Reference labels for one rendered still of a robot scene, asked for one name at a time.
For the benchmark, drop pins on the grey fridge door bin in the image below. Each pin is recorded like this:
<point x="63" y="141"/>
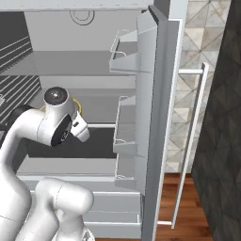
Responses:
<point x="127" y="138"/>
<point x="127" y="175"/>
<point x="125" y="62"/>

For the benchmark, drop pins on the grey open fridge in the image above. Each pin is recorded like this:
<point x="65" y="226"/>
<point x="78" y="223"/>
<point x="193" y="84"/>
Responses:
<point x="78" y="62"/>

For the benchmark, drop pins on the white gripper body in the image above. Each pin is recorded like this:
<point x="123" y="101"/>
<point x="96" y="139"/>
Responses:
<point x="81" y="132"/>

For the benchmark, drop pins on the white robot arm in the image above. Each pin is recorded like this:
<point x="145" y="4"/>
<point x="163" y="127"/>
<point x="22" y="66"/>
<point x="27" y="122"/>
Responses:
<point x="19" y="200"/>

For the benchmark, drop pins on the yellow bowl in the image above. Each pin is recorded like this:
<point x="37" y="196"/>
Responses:
<point x="79" y="106"/>

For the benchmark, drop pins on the grey fridge door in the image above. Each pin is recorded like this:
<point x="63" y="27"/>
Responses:
<point x="157" y="125"/>

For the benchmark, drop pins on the grey fridge freezer drawer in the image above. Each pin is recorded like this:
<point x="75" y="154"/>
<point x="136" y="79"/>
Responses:
<point x="116" y="213"/>

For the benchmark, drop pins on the dark fridge drawer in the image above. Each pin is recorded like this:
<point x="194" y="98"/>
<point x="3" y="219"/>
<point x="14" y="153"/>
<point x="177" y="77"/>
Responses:
<point x="94" y="144"/>

